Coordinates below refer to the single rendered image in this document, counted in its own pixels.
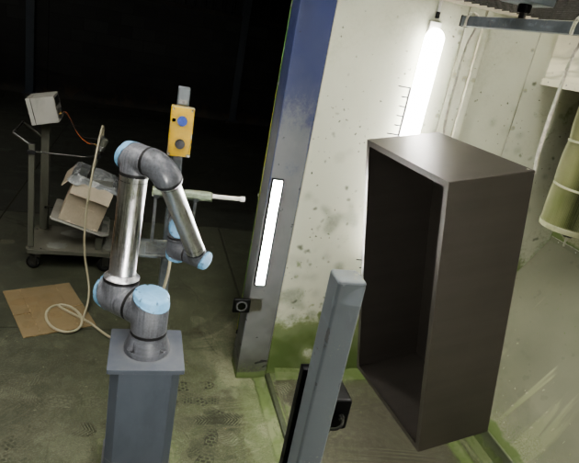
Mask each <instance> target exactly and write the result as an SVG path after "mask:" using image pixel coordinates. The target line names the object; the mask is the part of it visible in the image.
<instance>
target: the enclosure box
mask: <svg viewBox="0 0 579 463"><path fill-rule="evenodd" d="M527 168H528V167H526V166H524V165H521V164H517V163H515V162H512V161H510V160H507V159H506V158H503V157H501V156H498V155H496V154H493V153H490V152H487V151H485V150H482V149H480V148H477V147H475V146H472V145H470V144H468V143H466V142H463V141H459V140H457V139H454V138H452V137H449V136H448V135H445V134H443V133H440V132H430V133H422V134H413V135H404V136H396V137H387V138H378V139H369V140H367V160H366V179H365V199H364V220H363V239H362V259H361V276H362V278H363V279H364V280H365V281H366V283H367V285H366V289H365V293H364V297H363V300H362V303H361V307H360V311H359V319H358V359H357V367H358V369H359V371H360V372H361V373H362V375H363V376H364V378H365V379H366V380H367V382H368V383H369V384H370V386H371V387H372V388H373V390H374V391H375V392H376V394H377V395H378V397H379V398H380V400H381V401H382V403H383V404H384V405H385V407H386V408H387V410H388V411H389V412H390V414H391V415H392V417H393V418H394V420H395V421H396V423H397V424H399V426H400V427H401V429H402V430H403V432H404V433H405V435H406V436H407V437H408V439H409V440H410V442H411V443H412V444H413V446H414V448H415V449H416V451H417V452H420V451H424V450H427V449H429V448H433V447H436V446H441V445H445V444H447V443H450V442H454V441H457V440H460V439H463V438H466V437H469V436H473V435H477V434H481V433H484V432H487V431H488V426H489V422H490V416H491V411H492V406H493V401H494V392H495V386H496V381H497V376H498V371H499V366H500V361H501V355H502V351H503V345H504V340H505V331H506V326H507V321H508V315H509V311H510V305H511V300H512V295H513V290H514V285H515V280H516V275H517V266H518V260H519V256H520V250H521V245H522V240H523V235H524V230H525V225H526V219H527V215H528V205H529V200H530V195H531V189H532V185H533V179H534V174H535V170H533V169H530V168H528V169H529V170H528V169H527Z"/></svg>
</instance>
